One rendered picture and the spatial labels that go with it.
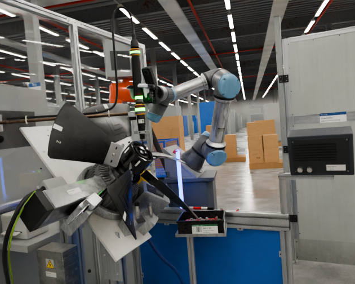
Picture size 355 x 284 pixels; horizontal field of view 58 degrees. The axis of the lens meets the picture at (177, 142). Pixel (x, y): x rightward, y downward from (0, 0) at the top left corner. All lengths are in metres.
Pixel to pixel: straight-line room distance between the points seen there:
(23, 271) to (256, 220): 1.21
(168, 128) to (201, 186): 7.44
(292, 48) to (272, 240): 1.85
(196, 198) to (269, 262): 0.53
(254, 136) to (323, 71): 5.88
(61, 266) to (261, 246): 0.93
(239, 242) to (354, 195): 1.56
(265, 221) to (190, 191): 0.50
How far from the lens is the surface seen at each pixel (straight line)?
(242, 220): 1.68
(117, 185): 1.07
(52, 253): 1.50
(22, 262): 1.92
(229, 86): 1.68
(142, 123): 1.40
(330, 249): 3.22
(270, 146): 8.78
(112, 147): 1.30
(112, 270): 1.43
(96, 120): 1.49
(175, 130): 9.28
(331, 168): 1.55
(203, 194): 1.93
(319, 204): 3.10
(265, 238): 1.70
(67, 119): 1.23
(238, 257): 1.78
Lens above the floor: 1.32
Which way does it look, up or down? 3 degrees down
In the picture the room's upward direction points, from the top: 5 degrees counter-clockwise
